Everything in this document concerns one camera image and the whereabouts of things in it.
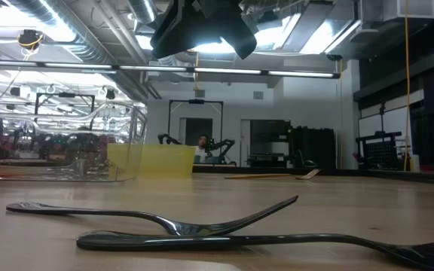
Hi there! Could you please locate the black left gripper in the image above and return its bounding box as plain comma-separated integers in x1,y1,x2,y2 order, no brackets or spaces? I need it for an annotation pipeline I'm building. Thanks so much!
149,0,258,60

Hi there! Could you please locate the gold fork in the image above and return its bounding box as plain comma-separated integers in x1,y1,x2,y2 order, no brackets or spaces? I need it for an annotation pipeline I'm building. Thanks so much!
223,168,321,181

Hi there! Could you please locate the person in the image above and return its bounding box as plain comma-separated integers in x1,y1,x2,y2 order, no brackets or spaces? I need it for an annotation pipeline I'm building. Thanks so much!
196,134,210,163

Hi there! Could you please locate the long led light bar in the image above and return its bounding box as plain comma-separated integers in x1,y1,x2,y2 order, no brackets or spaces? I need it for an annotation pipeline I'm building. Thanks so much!
0,59,341,79

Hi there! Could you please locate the black shelf unit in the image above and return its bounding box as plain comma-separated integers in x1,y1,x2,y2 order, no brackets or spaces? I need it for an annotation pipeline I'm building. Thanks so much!
249,119,292,169

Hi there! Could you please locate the yellow plastic bin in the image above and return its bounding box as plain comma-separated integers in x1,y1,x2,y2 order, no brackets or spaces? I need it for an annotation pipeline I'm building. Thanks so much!
106,143,197,178

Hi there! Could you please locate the black cabinet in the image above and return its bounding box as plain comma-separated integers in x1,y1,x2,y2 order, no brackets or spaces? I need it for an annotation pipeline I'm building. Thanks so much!
288,126,337,170

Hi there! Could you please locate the clear plastic bin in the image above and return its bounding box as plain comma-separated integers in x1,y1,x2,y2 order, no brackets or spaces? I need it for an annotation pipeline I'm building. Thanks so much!
0,102,148,182

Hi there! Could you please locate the black fork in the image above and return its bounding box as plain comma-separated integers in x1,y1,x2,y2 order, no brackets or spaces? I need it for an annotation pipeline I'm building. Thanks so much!
75,230,434,271
5,194,300,237

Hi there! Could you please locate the white board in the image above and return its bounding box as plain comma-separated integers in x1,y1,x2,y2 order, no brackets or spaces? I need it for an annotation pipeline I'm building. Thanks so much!
358,105,414,159

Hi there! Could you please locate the black pegboard cart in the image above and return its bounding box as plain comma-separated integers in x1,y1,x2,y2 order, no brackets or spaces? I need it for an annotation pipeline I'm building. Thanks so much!
355,130,412,171

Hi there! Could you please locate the small silver ceiling duct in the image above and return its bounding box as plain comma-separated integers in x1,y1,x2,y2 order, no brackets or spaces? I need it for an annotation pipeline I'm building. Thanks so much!
128,0,157,24

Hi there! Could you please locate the black frame stand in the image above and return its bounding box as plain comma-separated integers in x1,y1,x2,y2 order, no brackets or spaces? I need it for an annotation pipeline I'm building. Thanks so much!
167,99,225,166

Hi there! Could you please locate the large silver ceiling duct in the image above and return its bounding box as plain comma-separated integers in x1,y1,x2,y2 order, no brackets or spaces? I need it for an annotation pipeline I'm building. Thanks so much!
5,0,120,65

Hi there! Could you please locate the black ceiling camera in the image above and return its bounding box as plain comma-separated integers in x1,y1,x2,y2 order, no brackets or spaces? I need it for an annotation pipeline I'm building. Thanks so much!
17,29,44,52

